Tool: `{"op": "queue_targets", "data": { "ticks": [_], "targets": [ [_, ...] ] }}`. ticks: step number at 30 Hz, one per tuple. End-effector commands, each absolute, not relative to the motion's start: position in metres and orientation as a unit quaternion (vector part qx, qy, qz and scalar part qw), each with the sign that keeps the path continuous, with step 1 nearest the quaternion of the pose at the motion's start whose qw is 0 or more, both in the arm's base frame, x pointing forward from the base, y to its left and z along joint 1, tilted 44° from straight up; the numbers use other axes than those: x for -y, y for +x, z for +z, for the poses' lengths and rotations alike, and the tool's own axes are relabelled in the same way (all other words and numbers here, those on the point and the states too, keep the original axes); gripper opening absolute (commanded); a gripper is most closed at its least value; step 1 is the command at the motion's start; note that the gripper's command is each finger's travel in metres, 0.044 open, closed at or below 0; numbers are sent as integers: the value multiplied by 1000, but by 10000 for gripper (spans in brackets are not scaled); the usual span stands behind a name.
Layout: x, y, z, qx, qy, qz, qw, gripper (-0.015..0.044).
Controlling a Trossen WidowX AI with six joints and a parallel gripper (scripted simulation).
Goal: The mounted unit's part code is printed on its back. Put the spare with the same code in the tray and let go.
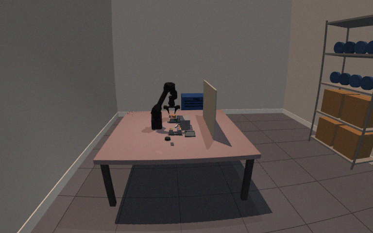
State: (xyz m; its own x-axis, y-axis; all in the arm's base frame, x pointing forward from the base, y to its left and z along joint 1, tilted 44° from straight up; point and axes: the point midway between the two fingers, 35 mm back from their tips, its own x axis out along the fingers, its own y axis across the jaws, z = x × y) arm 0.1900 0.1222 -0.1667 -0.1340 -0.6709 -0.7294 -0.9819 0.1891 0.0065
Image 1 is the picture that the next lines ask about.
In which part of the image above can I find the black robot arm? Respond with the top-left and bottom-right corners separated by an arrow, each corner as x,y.
151,83 -> 177,120

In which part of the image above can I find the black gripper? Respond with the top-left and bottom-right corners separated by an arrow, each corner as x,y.
163,101 -> 180,114

